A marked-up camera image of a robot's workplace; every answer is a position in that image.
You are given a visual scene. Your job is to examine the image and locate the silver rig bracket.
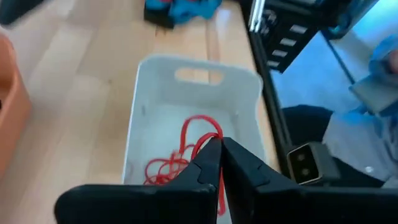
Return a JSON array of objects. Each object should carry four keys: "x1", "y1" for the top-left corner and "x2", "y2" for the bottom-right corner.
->
[{"x1": 248, "y1": 0, "x2": 266, "y2": 34}]

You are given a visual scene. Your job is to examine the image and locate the black slotted bracket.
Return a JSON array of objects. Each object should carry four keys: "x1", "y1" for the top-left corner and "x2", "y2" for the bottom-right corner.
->
[{"x1": 257, "y1": 0, "x2": 323, "y2": 74}]

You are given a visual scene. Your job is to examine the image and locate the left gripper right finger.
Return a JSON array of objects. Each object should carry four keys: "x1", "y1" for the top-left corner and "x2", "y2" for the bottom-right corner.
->
[{"x1": 222, "y1": 137, "x2": 398, "y2": 224}]

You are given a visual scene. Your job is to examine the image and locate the black aluminium table frame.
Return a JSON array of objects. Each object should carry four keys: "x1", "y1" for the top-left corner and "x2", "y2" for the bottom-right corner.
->
[{"x1": 238, "y1": 0, "x2": 295, "y2": 178}]

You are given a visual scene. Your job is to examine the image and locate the black chair seat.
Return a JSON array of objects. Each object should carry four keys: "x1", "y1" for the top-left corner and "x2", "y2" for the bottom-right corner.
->
[{"x1": 281, "y1": 105, "x2": 335, "y2": 147}]

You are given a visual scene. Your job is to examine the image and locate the thick black rubber band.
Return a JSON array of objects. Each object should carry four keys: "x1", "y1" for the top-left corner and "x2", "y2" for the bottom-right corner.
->
[{"x1": 143, "y1": 6, "x2": 175, "y2": 29}]

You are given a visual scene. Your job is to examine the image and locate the white plastic basket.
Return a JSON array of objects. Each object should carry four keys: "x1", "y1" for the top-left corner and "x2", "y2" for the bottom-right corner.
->
[{"x1": 121, "y1": 54, "x2": 267, "y2": 224}]

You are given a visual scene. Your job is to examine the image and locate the black table-level camera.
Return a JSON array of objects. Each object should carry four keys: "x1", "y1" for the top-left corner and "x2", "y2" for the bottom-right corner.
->
[{"x1": 285, "y1": 141, "x2": 341, "y2": 187}]

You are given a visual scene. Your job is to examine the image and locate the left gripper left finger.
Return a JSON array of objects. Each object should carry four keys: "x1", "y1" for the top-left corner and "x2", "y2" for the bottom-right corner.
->
[{"x1": 54, "y1": 138, "x2": 222, "y2": 224}]

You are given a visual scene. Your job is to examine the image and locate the person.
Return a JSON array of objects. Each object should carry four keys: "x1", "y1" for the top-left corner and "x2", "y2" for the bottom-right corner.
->
[{"x1": 322, "y1": 32, "x2": 398, "y2": 189}]

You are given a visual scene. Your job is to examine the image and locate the orange plastic basket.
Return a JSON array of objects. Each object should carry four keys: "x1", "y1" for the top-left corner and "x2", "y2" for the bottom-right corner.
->
[{"x1": 0, "y1": 33, "x2": 32, "y2": 177}]

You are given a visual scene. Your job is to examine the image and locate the person's hand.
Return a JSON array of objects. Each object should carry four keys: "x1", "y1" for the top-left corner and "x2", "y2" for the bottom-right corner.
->
[{"x1": 387, "y1": 49, "x2": 398, "y2": 75}]

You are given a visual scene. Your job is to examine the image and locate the thin red rubber band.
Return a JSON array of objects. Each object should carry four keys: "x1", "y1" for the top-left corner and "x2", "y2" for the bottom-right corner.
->
[
  {"x1": 179, "y1": 114, "x2": 227, "y2": 216},
  {"x1": 143, "y1": 149, "x2": 195, "y2": 187}
]

